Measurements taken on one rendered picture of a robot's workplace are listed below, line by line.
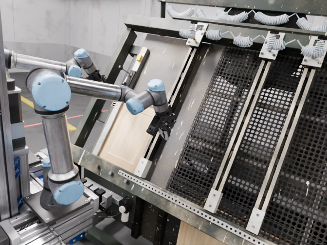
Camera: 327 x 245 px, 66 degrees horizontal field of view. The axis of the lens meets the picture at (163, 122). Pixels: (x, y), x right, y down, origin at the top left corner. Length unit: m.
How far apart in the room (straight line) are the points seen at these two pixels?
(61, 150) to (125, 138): 0.96
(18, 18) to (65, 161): 8.07
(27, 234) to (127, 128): 0.99
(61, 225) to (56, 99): 0.68
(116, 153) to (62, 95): 1.09
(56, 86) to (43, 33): 8.39
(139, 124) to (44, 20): 7.66
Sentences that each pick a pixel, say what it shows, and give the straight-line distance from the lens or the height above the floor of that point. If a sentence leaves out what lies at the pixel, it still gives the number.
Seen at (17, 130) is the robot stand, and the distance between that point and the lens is 1.35.
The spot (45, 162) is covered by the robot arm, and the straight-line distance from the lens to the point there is 1.22.
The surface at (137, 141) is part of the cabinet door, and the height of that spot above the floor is 1.07.
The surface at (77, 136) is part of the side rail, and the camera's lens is 2.15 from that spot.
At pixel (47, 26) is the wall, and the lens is 9.33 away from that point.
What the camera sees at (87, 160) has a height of 0.86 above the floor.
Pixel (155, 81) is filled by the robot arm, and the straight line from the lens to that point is 1.16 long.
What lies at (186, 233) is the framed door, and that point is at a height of 0.49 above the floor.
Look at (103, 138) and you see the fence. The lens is 2.00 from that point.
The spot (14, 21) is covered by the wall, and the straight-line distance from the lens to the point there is 8.93.
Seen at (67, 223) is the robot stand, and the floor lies 0.93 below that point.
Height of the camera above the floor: 1.87
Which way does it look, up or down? 21 degrees down
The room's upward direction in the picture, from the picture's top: 8 degrees clockwise
